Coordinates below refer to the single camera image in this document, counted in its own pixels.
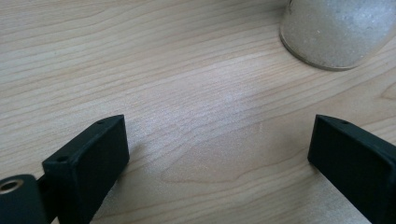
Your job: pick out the glass jar with silver lid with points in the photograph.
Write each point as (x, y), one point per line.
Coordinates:
(336, 34)

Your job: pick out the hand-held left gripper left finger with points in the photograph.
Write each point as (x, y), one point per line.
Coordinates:
(87, 165)

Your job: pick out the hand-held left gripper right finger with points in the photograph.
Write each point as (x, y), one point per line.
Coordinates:
(358, 161)

